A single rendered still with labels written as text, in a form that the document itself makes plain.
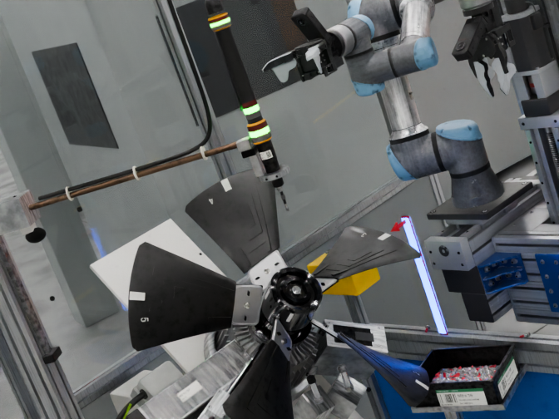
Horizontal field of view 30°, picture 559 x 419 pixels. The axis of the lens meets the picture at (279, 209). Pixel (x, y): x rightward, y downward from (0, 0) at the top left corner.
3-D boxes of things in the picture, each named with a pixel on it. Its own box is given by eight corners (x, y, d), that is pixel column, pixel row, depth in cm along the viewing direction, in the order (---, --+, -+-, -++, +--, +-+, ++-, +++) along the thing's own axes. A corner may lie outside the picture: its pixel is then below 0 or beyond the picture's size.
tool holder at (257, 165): (249, 187, 226) (233, 145, 223) (254, 177, 233) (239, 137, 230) (287, 175, 224) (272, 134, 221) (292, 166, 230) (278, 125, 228)
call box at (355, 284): (318, 298, 287) (305, 264, 285) (340, 282, 294) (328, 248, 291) (360, 301, 276) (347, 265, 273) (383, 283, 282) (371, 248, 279)
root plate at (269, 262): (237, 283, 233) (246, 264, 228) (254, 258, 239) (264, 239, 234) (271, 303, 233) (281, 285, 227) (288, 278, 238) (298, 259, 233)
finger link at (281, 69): (269, 89, 240) (304, 75, 243) (261, 65, 239) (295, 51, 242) (264, 89, 243) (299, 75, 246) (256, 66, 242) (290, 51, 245)
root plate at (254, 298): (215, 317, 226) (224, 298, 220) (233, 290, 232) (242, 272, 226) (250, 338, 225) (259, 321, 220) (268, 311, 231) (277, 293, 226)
